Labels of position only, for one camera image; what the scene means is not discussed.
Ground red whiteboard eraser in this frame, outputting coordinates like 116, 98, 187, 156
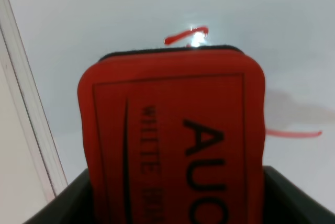
78, 47, 265, 223

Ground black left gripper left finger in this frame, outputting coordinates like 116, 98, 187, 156
25, 169, 95, 224

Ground white aluminium-framed whiteboard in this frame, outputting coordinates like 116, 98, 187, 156
9, 0, 334, 209

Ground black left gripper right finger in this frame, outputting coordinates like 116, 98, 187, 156
261, 166, 334, 224

